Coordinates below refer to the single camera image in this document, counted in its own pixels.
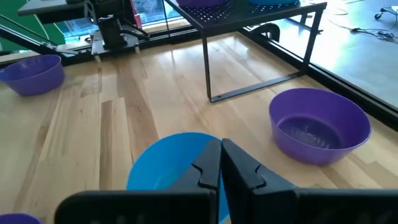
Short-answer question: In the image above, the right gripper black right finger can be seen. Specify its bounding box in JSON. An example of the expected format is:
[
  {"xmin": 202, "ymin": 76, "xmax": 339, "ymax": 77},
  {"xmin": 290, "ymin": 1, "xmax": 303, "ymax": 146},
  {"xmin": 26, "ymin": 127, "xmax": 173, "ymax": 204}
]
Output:
[{"xmin": 221, "ymin": 139, "xmax": 398, "ymax": 224}]

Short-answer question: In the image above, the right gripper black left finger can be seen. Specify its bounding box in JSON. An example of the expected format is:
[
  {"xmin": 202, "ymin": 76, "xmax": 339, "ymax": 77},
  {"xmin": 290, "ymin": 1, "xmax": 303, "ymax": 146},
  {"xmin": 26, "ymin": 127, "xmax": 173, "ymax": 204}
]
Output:
[{"xmin": 55, "ymin": 139, "xmax": 222, "ymax": 224}]

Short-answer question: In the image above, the blue plastic mini bowl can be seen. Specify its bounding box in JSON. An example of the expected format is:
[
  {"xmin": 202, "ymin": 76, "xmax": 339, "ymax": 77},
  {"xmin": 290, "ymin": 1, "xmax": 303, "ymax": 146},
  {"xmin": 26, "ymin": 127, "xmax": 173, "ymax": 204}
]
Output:
[
  {"xmin": 125, "ymin": 131, "xmax": 231, "ymax": 224},
  {"xmin": 248, "ymin": 0, "xmax": 301, "ymax": 6}
]

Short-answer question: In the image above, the black curved clamp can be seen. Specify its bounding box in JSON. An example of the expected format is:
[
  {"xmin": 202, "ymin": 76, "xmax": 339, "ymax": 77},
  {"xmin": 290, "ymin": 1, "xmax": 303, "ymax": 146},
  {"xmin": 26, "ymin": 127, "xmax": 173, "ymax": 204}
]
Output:
[{"xmin": 250, "ymin": 22, "xmax": 282, "ymax": 43}]

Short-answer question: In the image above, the black perforated metal shelf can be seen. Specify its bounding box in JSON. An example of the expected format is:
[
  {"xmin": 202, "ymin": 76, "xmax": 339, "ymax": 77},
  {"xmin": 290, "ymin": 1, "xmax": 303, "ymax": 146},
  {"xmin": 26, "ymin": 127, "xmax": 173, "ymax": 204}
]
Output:
[{"xmin": 163, "ymin": 0, "xmax": 328, "ymax": 103}]

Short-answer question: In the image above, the green panel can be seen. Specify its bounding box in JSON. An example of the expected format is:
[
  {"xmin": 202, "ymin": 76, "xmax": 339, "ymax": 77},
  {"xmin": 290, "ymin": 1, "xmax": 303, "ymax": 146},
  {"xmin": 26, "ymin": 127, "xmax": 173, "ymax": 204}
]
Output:
[{"xmin": 0, "ymin": 0, "xmax": 66, "ymax": 52}]

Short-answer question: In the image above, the black aluminium rig frame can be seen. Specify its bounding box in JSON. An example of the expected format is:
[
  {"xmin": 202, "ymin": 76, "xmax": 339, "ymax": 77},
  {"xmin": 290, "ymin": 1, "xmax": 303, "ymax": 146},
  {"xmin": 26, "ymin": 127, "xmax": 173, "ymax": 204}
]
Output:
[{"xmin": 0, "ymin": 14, "xmax": 398, "ymax": 131}]

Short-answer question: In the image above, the thin floor cable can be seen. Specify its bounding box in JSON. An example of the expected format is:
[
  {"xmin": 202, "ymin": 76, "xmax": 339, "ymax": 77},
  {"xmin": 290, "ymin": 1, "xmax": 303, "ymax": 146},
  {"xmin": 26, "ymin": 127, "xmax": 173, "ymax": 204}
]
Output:
[{"xmin": 329, "ymin": 6, "xmax": 398, "ymax": 44}]

